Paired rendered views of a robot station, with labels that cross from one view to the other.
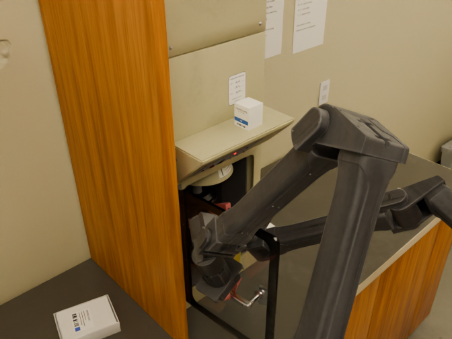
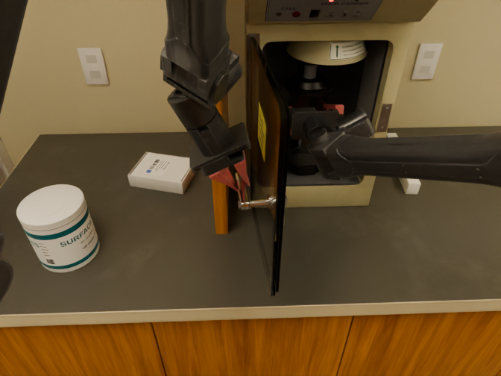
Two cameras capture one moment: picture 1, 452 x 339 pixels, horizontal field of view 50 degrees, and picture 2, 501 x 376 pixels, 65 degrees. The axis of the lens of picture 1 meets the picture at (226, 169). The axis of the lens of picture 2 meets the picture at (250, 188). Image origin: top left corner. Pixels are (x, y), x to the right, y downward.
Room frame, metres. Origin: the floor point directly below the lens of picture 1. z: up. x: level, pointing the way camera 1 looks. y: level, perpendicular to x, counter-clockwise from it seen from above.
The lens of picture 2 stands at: (0.42, -0.37, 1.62)
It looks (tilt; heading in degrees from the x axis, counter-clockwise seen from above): 39 degrees down; 41
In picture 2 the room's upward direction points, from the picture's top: straight up
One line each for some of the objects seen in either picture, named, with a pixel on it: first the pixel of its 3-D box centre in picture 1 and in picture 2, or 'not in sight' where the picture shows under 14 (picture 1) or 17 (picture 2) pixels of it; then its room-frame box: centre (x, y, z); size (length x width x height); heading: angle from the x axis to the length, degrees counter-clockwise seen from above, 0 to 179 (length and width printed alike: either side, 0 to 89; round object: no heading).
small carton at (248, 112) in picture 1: (248, 114); not in sight; (1.09, -0.06, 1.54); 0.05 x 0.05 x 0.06; 43
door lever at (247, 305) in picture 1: (241, 293); (251, 189); (0.81, -0.03, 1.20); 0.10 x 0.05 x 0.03; 48
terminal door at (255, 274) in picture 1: (226, 275); (262, 168); (0.88, 0.00, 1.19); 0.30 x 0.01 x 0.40; 48
